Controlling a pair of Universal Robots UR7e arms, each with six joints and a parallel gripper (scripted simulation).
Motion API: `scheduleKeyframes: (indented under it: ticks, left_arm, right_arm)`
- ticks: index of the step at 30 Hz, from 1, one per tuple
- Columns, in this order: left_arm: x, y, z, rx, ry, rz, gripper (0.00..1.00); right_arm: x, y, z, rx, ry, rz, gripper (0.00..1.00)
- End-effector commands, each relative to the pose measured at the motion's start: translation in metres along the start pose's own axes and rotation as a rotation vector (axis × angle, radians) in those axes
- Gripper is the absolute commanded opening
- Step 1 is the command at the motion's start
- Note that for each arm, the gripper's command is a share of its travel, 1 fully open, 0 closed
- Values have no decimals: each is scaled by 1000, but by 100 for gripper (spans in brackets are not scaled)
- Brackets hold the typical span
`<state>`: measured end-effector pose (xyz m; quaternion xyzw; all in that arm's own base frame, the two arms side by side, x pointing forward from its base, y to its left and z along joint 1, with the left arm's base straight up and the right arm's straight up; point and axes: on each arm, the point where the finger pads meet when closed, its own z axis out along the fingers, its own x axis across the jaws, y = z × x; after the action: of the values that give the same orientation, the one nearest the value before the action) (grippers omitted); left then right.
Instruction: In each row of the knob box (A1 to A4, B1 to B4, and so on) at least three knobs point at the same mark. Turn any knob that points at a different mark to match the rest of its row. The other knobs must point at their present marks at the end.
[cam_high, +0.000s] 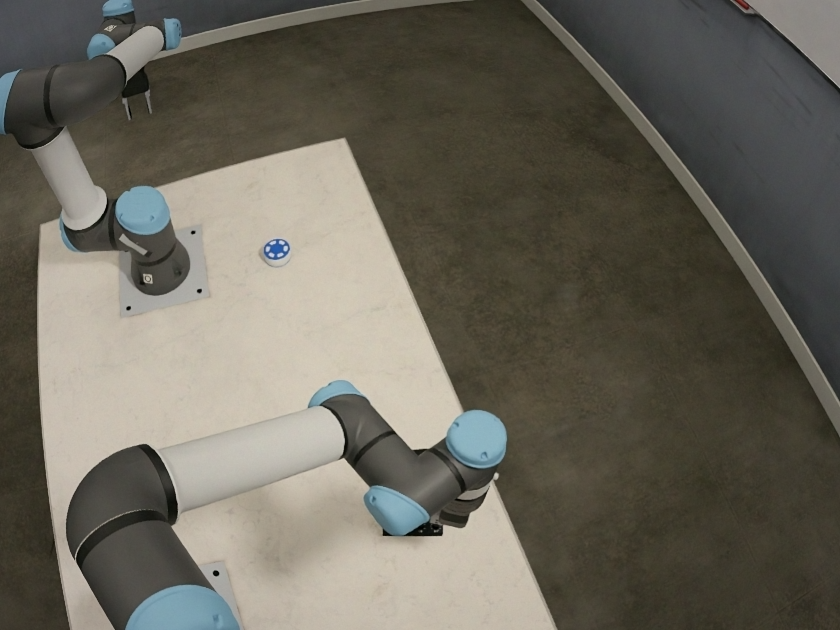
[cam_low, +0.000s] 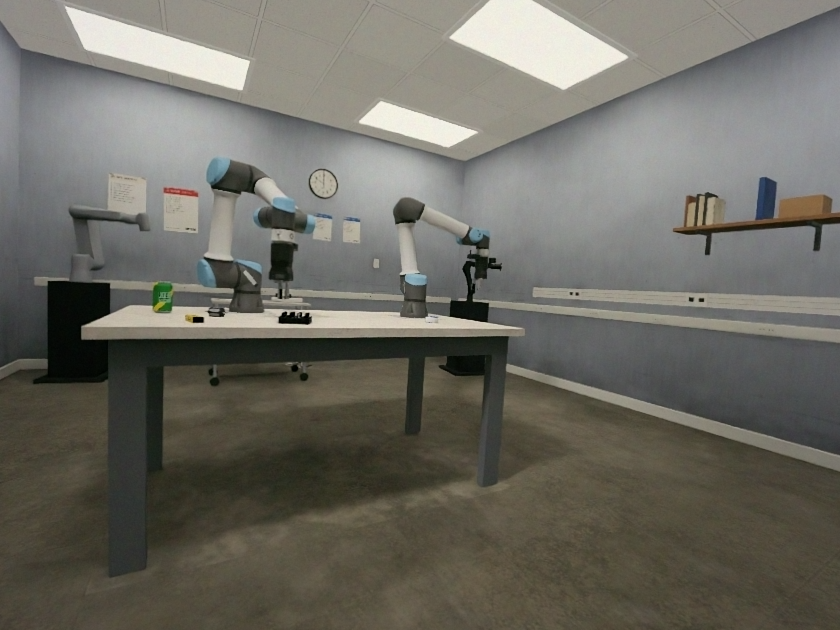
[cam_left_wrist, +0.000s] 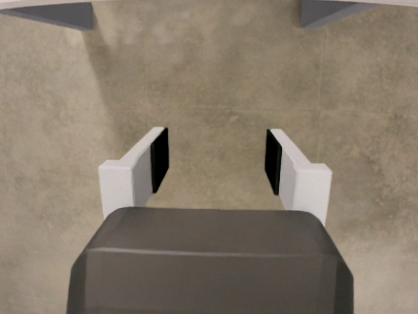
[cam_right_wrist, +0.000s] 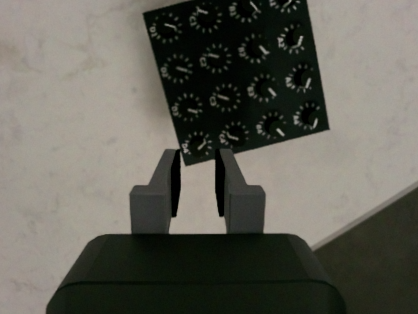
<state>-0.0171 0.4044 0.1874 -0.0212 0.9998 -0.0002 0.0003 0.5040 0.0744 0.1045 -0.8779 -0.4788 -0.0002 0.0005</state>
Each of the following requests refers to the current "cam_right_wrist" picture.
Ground black knob panel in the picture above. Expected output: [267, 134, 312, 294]
[142, 0, 330, 167]

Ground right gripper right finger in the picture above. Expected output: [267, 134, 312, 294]
[215, 149, 266, 234]

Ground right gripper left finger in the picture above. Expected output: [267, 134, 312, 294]
[129, 149, 181, 234]

